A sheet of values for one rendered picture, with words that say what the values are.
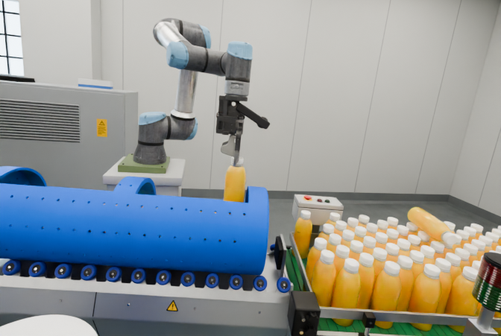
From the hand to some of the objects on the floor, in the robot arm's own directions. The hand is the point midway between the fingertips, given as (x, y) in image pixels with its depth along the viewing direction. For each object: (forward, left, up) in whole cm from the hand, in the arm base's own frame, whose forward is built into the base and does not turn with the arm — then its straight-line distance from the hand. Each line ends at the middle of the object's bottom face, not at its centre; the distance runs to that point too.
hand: (237, 159), depth 85 cm
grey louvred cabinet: (-194, -151, -142) cm, 284 cm away
